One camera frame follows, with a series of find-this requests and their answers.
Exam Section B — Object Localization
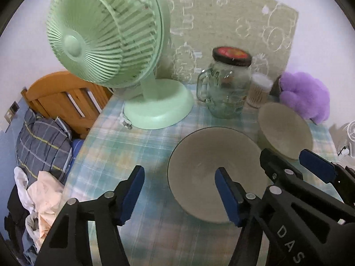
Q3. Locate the floral bowl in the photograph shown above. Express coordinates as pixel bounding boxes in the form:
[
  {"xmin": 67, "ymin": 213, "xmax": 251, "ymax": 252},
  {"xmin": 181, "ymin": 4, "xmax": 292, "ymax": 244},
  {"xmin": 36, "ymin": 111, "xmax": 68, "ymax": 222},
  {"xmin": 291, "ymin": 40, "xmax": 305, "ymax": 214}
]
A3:
[
  {"xmin": 257, "ymin": 102, "xmax": 314, "ymax": 161},
  {"xmin": 167, "ymin": 127, "xmax": 271, "ymax": 224}
]

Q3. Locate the white floor fan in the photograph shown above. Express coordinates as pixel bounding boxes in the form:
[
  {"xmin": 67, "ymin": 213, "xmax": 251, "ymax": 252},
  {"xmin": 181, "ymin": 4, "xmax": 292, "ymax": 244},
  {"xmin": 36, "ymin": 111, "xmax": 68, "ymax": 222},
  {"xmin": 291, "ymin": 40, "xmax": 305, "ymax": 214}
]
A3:
[{"xmin": 331, "ymin": 121, "xmax": 354, "ymax": 158}]

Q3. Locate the pile of light clothes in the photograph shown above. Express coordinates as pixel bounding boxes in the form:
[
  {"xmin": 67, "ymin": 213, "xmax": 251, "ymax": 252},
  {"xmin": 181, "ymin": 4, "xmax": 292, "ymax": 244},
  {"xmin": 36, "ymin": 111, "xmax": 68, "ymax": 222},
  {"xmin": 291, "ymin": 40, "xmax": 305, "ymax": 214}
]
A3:
[{"xmin": 14, "ymin": 166, "xmax": 64, "ymax": 251}]

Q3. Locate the purple plush toy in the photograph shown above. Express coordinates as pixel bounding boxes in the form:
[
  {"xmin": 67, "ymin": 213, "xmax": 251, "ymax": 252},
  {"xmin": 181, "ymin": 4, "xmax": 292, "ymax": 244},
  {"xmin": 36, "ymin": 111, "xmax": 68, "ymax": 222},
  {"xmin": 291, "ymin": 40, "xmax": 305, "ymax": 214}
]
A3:
[{"xmin": 279, "ymin": 72, "xmax": 330, "ymax": 124}]

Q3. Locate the plaid blue green tablecloth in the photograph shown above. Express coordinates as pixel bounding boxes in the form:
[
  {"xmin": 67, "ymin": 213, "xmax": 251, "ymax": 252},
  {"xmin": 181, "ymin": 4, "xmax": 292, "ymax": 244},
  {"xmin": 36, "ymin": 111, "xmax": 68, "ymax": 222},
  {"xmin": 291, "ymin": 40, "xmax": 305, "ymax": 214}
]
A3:
[{"xmin": 62, "ymin": 82, "xmax": 345, "ymax": 266}]

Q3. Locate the white cotton swab container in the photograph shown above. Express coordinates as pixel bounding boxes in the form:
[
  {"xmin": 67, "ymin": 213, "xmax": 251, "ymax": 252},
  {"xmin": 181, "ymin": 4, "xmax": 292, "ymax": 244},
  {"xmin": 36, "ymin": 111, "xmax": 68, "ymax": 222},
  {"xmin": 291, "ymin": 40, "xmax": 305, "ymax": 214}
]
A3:
[{"xmin": 246, "ymin": 73, "xmax": 274, "ymax": 108}]

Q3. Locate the dark plaid pillow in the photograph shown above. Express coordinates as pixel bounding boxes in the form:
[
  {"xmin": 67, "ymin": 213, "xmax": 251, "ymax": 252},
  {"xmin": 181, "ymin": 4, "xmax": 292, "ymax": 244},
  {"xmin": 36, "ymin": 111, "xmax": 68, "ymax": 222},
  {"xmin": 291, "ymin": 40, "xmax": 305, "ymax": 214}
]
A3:
[{"xmin": 16, "ymin": 109, "xmax": 73, "ymax": 184}]

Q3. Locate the glass jar red lid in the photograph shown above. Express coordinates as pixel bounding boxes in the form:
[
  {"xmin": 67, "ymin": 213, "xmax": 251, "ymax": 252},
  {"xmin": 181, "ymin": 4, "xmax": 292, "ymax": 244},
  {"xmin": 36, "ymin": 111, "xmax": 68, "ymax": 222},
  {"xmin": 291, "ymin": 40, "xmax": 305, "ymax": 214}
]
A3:
[{"xmin": 208, "ymin": 46, "xmax": 252, "ymax": 119}]

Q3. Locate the wooden headboard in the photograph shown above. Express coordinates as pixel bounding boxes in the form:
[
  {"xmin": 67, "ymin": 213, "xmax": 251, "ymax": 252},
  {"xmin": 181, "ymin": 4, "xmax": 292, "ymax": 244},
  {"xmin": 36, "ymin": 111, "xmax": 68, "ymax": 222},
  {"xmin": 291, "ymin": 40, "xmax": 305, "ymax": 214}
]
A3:
[{"xmin": 21, "ymin": 71, "xmax": 112, "ymax": 139}]

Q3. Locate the green desk fan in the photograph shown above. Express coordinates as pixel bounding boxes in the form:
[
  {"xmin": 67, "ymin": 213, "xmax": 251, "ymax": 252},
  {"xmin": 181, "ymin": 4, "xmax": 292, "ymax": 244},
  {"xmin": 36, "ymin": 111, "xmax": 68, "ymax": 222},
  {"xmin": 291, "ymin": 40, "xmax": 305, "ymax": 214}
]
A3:
[{"xmin": 47, "ymin": 0, "xmax": 194, "ymax": 130}]

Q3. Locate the glass mug with handle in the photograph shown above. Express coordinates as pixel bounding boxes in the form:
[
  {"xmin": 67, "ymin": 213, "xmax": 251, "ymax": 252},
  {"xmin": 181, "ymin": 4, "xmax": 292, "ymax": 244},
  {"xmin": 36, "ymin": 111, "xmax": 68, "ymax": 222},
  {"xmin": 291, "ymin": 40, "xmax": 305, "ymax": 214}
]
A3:
[{"xmin": 196, "ymin": 67, "xmax": 222, "ymax": 103}]

